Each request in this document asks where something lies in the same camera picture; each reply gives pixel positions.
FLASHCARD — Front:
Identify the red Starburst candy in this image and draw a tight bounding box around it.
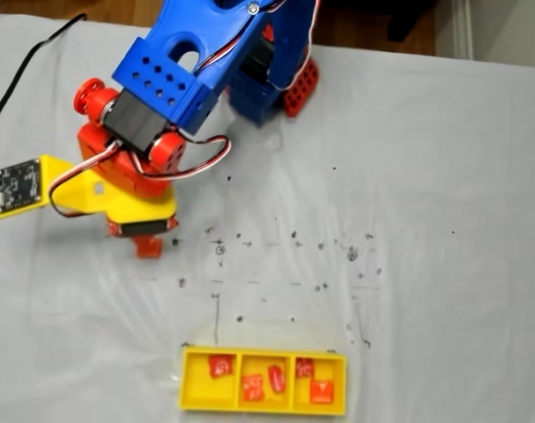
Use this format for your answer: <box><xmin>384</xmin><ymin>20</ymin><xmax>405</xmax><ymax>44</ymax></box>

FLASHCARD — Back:
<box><xmin>294</xmin><ymin>357</ymin><xmax>316</xmax><ymax>379</ymax></box>
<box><xmin>266</xmin><ymin>364</ymin><xmax>286</xmax><ymax>393</ymax></box>
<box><xmin>207</xmin><ymin>354</ymin><xmax>234</xmax><ymax>378</ymax></box>

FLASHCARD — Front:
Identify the orange Starburst candy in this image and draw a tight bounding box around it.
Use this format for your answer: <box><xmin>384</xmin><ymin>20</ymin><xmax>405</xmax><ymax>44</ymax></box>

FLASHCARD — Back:
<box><xmin>137</xmin><ymin>241</ymin><xmax>163</xmax><ymax>260</ymax></box>
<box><xmin>309</xmin><ymin>379</ymin><xmax>335</xmax><ymax>404</ymax></box>
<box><xmin>241</xmin><ymin>374</ymin><xmax>266</xmax><ymax>402</ymax></box>

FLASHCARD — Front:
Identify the yellow three-compartment box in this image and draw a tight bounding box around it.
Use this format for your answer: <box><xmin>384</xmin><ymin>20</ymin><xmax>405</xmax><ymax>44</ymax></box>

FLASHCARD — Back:
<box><xmin>177</xmin><ymin>345</ymin><xmax>348</xmax><ymax>416</ymax></box>

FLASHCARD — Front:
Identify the white plastic table cover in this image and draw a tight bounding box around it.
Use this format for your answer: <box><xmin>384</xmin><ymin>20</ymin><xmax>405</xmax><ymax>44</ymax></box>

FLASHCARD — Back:
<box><xmin>0</xmin><ymin>11</ymin><xmax>535</xmax><ymax>423</ymax></box>

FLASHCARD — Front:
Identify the red white black servo cable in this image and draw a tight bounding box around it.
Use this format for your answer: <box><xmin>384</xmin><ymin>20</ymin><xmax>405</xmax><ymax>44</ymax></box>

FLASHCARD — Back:
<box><xmin>143</xmin><ymin>134</ymin><xmax>232</xmax><ymax>182</ymax></box>
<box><xmin>48</xmin><ymin>140</ymin><xmax>121</xmax><ymax>219</ymax></box>
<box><xmin>195</xmin><ymin>0</ymin><xmax>290</xmax><ymax>74</ymax></box>

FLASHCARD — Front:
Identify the camera board on yellow mount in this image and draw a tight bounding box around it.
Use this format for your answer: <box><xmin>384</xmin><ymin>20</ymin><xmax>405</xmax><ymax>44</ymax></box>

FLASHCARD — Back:
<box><xmin>0</xmin><ymin>153</ymin><xmax>52</xmax><ymax>220</ymax></box>

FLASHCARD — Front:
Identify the black USB cable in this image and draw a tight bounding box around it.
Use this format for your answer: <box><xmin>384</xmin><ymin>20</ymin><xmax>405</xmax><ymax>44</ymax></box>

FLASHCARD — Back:
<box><xmin>0</xmin><ymin>12</ymin><xmax>88</xmax><ymax>204</ymax></box>

